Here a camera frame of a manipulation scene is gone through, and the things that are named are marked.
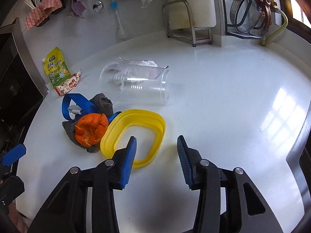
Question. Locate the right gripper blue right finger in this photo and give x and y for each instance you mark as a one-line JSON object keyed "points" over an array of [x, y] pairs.
{"points": [[185, 161]]}

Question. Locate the pink checkered dishcloth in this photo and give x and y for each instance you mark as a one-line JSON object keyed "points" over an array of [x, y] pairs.
{"points": [[41, 12]]}

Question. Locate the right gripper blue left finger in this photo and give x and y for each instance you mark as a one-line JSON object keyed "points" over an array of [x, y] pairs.
{"points": [[129, 157]]}

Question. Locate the dark grey cloth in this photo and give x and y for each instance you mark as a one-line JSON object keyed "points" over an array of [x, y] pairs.
{"points": [[75, 105]]}

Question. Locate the grey purple hanging rag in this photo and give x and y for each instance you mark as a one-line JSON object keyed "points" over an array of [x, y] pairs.
{"points": [[76, 8]]}

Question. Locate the metal hanging ladle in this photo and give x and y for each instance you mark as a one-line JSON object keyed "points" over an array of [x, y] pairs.
{"points": [[98, 6]]}

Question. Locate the yellow green refill pouch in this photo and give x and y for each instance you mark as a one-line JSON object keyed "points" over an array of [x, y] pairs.
{"points": [[56, 68]]}

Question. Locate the white cutting board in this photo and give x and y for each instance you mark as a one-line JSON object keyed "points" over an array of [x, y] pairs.
{"points": [[203, 11]]}

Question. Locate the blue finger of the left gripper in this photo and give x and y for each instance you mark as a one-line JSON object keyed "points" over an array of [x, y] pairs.
{"points": [[15, 154]]}

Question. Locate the clear plastic container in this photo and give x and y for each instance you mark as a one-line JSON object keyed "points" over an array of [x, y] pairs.
{"points": [[125, 81]]}

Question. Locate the orange peel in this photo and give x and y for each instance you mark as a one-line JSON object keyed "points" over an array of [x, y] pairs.
{"points": [[90, 129]]}

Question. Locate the steel strainer pot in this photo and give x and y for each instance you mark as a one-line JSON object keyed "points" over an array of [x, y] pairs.
{"points": [[246, 14]]}

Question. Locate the black lid rack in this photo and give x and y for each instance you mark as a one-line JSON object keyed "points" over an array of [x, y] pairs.
{"points": [[263, 24]]}

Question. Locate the white blue bottle brush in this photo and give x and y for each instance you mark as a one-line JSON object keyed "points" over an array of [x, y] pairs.
{"points": [[121, 33]]}

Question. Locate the red white snack wrapper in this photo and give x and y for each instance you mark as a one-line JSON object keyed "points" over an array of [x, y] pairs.
{"points": [[69, 84]]}

